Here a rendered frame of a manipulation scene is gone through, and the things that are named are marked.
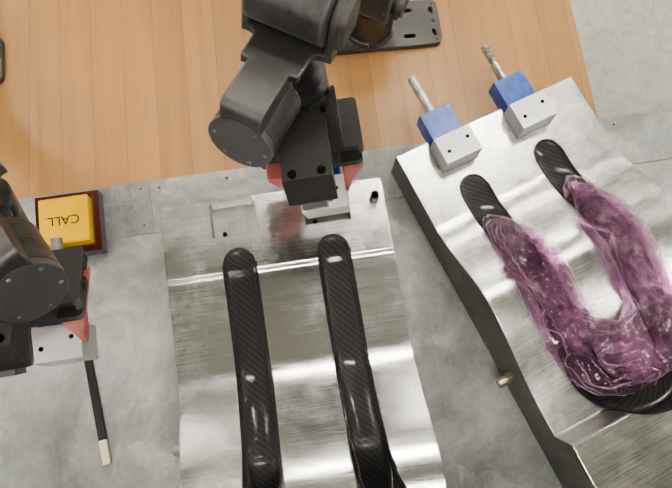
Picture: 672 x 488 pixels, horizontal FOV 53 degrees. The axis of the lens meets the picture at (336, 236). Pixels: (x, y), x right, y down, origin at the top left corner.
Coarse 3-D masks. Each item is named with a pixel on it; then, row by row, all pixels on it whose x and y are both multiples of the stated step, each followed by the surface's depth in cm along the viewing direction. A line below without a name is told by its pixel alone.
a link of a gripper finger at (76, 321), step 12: (84, 276) 63; (84, 288) 62; (84, 300) 61; (60, 312) 60; (72, 312) 60; (84, 312) 61; (36, 324) 60; (72, 324) 61; (84, 324) 62; (84, 336) 66
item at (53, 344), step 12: (60, 240) 71; (48, 324) 68; (60, 324) 67; (36, 336) 66; (48, 336) 66; (60, 336) 67; (72, 336) 68; (96, 336) 72; (36, 348) 66; (48, 348) 66; (60, 348) 66; (72, 348) 66; (84, 348) 67; (96, 348) 71; (36, 360) 66; (48, 360) 66; (60, 360) 66; (72, 360) 68; (84, 360) 71
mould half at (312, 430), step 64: (192, 256) 76; (256, 256) 76; (384, 256) 77; (192, 320) 74; (320, 320) 75; (384, 320) 75; (192, 384) 73; (320, 384) 73; (384, 384) 72; (192, 448) 68; (320, 448) 68
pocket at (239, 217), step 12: (216, 204) 79; (228, 204) 79; (240, 204) 79; (252, 204) 79; (216, 216) 80; (228, 216) 80; (240, 216) 80; (252, 216) 80; (216, 228) 80; (228, 228) 80; (240, 228) 80; (252, 228) 80
